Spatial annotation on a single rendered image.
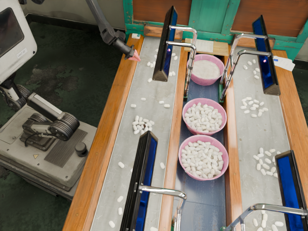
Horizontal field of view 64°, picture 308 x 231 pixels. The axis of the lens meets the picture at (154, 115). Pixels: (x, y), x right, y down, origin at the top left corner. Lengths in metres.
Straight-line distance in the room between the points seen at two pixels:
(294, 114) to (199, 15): 0.94
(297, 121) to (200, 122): 0.58
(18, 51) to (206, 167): 1.07
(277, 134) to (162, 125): 0.68
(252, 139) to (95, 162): 0.89
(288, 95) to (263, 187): 0.69
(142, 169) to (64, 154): 0.92
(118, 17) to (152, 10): 1.32
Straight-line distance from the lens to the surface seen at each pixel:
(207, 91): 1.77
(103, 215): 1.25
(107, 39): 1.59
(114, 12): 3.21
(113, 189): 1.28
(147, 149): 0.94
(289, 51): 2.22
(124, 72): 1.72
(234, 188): 1.32
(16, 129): 1.98
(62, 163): 1.71
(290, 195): 1.04
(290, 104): 1.78
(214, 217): 1.34
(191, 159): 1.36
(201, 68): 1.85
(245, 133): 1.54
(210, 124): 1.51
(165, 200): 1.23
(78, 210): 1.25
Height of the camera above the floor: 1.93
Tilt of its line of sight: 53 degrees down
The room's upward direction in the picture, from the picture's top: 3 degrees clockwise
